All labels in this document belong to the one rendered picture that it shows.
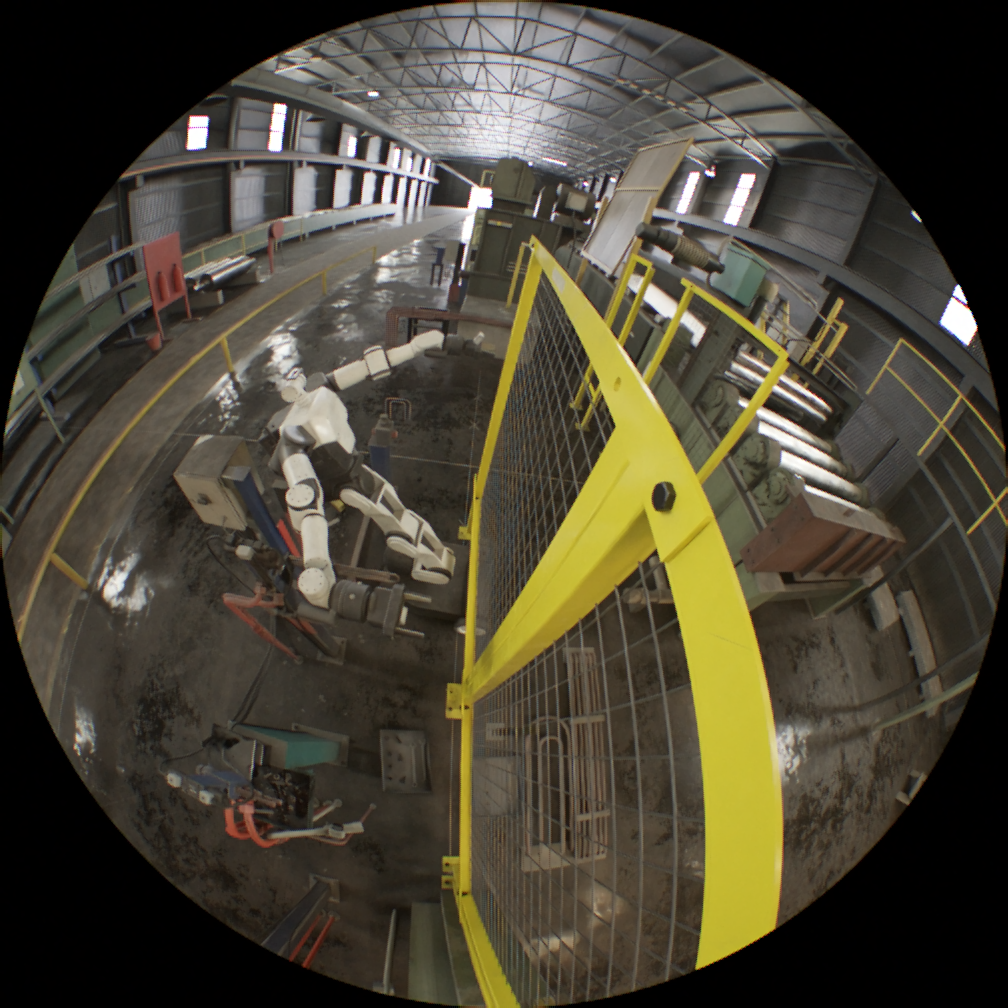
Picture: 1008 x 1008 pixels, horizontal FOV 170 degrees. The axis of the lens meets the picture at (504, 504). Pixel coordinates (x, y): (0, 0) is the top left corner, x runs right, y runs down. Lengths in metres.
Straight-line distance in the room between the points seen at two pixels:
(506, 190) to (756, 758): 4.92
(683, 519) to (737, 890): 0.22
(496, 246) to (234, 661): 5.00
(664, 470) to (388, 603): 0.63
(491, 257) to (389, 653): 4.55
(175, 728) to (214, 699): 0.40
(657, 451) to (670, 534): 0.06
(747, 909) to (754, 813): 0.06
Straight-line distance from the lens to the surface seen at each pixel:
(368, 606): 0.75
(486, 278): 4.90
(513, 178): 4.89
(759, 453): 2.48
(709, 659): 0.20
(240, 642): 2.32
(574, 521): 0.39
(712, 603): 0.20
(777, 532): 2.13
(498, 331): 4.35
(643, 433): 0.27
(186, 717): 2.48
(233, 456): 1.72
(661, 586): 2.45
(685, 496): 0.22
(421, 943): 1.83
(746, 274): 2.83
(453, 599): 1.94
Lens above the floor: 1.96
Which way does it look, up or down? 49 degrees down
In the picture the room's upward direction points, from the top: 18 degrees clockwise
